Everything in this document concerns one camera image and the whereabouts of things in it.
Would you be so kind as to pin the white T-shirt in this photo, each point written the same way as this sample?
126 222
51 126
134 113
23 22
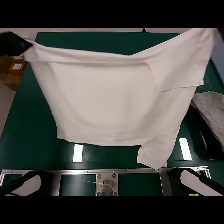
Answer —
110 96

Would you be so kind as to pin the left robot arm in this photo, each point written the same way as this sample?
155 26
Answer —
11 43

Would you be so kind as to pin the grey garment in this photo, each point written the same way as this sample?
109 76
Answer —
211 108

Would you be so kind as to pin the brown cardboard box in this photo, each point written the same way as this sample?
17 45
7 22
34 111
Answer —
13 71

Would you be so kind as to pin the silver frame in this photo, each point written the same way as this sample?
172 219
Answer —
106 181

